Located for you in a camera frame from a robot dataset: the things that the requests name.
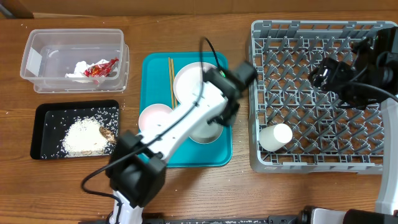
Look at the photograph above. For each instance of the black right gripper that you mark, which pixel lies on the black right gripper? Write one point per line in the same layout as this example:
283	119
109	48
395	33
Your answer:
337	70

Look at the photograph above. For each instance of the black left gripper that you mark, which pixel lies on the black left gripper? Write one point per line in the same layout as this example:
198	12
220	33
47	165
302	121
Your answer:
231	114

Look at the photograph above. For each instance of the white plastic cup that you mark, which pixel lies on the white plastic cup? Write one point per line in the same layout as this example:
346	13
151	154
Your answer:
272	138

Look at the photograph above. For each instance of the pink bowl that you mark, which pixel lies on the pink bowl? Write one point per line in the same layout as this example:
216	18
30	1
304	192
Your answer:
152	114

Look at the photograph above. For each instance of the brown food scrap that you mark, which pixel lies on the brown food scrap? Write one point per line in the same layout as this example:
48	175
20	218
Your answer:
108	135

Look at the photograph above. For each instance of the red snack wrapper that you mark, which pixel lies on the red snack wrapper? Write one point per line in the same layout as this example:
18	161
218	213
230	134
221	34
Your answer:
101	69

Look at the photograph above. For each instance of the white rice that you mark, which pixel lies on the white rice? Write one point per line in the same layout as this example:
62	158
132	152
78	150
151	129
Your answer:
84	135

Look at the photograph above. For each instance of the white napkin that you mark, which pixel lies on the white napkin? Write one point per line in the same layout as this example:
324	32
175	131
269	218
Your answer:
81	67

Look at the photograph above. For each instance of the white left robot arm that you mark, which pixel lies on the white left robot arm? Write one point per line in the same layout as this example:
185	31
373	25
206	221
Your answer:
138	164

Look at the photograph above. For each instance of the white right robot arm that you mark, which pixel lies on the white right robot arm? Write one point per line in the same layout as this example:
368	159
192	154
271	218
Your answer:
371	79

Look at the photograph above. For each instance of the grey dishwasher rack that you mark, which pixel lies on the grey dishwasher rack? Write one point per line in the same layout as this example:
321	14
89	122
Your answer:
326	136

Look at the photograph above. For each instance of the large white plate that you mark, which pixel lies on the large white plate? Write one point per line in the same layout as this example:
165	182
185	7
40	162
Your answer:
188	81

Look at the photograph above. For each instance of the wooden chopstick left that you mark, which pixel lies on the wooden chopstick left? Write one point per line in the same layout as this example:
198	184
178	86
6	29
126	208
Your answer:
170	78

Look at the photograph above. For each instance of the black tray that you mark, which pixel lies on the black tray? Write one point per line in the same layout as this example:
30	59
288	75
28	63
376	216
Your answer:
53	120

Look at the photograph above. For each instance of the clear plastic bin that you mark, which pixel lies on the clear plastic bin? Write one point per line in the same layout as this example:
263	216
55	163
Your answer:
50	54

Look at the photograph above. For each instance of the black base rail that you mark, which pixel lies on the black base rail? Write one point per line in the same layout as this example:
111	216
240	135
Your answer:
217	221

